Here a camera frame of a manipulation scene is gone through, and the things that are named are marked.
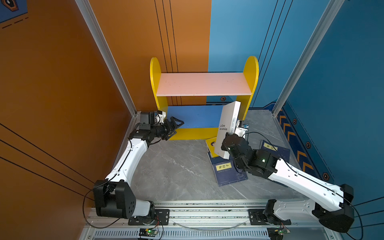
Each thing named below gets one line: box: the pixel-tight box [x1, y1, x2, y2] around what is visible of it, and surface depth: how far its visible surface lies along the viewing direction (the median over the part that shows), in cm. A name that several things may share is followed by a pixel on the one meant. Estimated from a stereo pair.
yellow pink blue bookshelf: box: [150, 56, 259, 140], surface depth 82 cm
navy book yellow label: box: [207, 152, 248, 187], surface depth 87 cm
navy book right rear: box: [260, 140, 291, 163], surface depth 100 cm
